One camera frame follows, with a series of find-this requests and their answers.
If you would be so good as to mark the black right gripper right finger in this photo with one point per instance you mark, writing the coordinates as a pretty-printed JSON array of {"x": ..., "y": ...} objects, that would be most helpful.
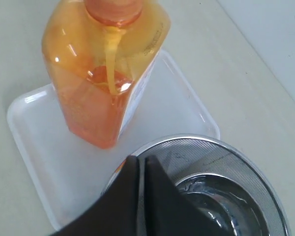
[{"x": 168, "y": 212}]

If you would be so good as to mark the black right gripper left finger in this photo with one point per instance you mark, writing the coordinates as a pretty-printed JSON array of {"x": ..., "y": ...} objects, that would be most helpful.
[{"x": 115, "y": 212}]

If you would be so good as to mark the orange pump soap bottle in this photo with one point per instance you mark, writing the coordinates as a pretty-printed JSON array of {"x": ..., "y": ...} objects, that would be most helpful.
[{"x": 99, "y": 55}]

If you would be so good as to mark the large steel mesh strainer bowl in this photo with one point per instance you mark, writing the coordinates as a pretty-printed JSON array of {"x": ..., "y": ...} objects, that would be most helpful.
[{"x": 184, "y": 155}]

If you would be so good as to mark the small stainless steel bowl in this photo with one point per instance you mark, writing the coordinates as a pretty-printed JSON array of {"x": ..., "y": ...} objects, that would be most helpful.
[{"x": 226, "y": 203}]

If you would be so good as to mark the white rectangular plastic tray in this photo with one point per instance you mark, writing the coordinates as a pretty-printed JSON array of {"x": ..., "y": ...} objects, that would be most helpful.
[{"x": 68, "y": 173}]

